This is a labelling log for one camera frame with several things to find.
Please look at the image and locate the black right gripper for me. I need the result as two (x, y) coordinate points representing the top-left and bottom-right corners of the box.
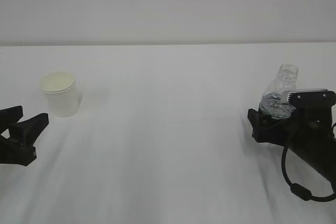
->
(247, 108), (335, 193)

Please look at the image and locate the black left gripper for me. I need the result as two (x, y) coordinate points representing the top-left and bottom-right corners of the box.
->
(0, 105), (49, 166)

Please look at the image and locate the clear water bottle green label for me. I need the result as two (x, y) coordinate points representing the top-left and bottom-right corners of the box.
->
(259, 63), (299, 120)

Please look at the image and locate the white paper cup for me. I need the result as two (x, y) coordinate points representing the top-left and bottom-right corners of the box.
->
(39, 71), (79, 118)

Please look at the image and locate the black right camera cable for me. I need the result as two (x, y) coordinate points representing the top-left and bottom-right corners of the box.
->
(281, 123), (336, 202)

